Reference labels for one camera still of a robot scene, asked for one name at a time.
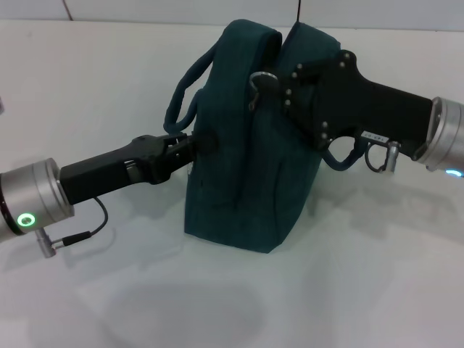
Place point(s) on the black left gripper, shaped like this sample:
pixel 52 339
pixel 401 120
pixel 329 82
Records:
pixel 108 170

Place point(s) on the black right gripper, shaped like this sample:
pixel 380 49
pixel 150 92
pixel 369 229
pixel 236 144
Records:
pixel 362 101

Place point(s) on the dark blue insulated lunch bag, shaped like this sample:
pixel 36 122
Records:
pixel 246 174

